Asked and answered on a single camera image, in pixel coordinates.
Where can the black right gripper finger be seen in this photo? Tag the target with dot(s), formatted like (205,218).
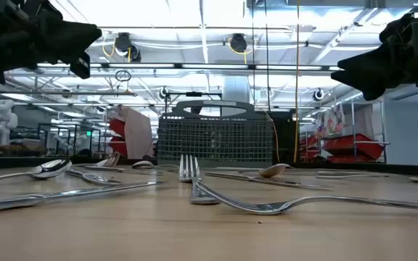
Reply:
(372,63)
(376,85)

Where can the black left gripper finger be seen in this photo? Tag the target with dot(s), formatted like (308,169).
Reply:
(81,66)
(71,40)

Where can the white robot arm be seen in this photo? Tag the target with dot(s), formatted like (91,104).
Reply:
(2,119)

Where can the grey mesh silverware basket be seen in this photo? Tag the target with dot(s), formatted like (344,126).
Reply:
(212,145)

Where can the grey metal shelf rack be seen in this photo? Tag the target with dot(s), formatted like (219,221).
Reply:
(353,123)

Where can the colourful hanging bags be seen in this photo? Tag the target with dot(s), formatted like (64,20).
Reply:
(334,119)

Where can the red plastic storage bin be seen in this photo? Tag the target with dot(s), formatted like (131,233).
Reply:
(118,146)
(350,159)
(308,148)
(116,127)
(354,145)

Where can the pink cover cloth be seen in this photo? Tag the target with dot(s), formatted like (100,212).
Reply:
(136,134)

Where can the black equipment cabinet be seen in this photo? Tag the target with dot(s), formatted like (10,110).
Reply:
(285,137)

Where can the large silver spoon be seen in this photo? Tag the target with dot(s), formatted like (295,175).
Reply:
(51,168)

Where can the black overhead bar stand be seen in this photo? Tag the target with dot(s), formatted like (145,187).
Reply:
(194,94)

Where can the white round column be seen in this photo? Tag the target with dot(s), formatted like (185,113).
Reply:
(236,88)

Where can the black workstation frame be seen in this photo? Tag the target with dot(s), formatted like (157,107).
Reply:
(60,124)

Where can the black aluminium table frame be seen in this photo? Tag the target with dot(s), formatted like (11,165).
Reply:
(13,162)

